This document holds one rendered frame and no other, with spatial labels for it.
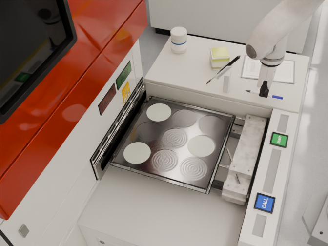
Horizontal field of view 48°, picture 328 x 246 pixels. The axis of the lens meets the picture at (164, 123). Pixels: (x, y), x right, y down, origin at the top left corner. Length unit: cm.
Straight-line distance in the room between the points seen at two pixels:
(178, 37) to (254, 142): 54
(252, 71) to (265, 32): 44
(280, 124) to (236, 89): 23
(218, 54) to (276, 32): 45
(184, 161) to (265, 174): 28
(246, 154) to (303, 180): 111
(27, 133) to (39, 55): 17
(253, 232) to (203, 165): 31
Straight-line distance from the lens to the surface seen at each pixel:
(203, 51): 166
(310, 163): 254
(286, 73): 158
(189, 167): 130
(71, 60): 94
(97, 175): 134
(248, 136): 143
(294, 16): 113
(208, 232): 126
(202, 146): 135
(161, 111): 148
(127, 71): 136
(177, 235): 126
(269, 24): 114
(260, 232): 113
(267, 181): 122
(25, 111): 83
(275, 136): 133
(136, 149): 136
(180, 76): 153
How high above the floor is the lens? 196
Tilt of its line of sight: 48 degrees down
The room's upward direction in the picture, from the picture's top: 4 degrees counter-clockwise
